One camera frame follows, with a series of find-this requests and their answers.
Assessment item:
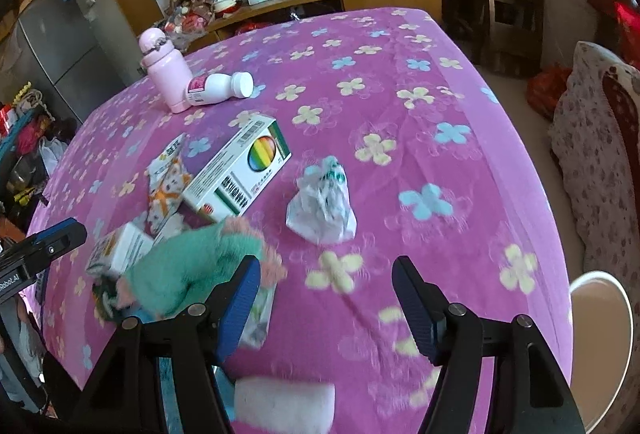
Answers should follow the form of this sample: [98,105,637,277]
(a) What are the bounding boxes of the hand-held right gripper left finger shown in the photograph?
[45,255,263,434]

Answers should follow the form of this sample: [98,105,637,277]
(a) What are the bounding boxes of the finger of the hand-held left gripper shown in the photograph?
[20,218,87,267]

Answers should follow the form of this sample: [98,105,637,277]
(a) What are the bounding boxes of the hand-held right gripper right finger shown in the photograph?
[391,256,576,434]

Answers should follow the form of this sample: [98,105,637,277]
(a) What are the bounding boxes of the white plastic bag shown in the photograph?
[286,156,358,245]

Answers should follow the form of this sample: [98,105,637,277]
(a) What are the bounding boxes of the white round bin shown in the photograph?
[569,273,633,434]

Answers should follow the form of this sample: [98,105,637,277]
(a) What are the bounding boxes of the another person's forearm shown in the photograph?
[117,219,266,320]

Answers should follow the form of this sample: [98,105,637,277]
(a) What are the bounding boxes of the white green foil packet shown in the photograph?
[240,284,276,349]

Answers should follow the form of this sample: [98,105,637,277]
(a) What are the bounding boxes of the white green carton box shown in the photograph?
[86,222,155,276]

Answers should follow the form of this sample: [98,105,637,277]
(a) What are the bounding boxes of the dark printed packet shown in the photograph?
[92,276,146,322]

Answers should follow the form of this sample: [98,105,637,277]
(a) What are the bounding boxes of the cluttered shelf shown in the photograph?
[0,84,76,215]

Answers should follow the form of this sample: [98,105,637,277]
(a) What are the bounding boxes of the white foam block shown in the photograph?
[234,376,336,434]

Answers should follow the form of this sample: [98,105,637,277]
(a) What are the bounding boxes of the cartoon print snack packet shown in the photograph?
[146,134,193,235]

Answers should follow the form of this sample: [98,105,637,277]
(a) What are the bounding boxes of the rainbow print medicine box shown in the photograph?
[182,114,292,222]

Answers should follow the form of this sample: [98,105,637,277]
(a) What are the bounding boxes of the pink flowered blanket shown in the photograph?
[27,7,576,434]

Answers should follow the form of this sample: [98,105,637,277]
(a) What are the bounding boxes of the grey refrigerator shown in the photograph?
[10,0,126,125]

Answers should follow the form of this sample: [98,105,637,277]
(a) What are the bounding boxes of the pink drinking bottle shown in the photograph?
[138,27,193,114]

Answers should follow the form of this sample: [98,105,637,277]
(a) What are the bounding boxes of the white pill bottle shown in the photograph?
[184,71,254,107]

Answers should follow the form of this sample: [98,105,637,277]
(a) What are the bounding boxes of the floral pillow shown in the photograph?
[547,41,640,295]

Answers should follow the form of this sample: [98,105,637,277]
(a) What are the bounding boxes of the red plastic bag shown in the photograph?
[527,64,573,120]

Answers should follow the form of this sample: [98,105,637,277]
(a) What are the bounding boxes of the pile of plastic bags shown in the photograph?
[165,0,241,50]

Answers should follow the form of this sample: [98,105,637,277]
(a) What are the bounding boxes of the red fabric bundle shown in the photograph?
[614,1,640,45]

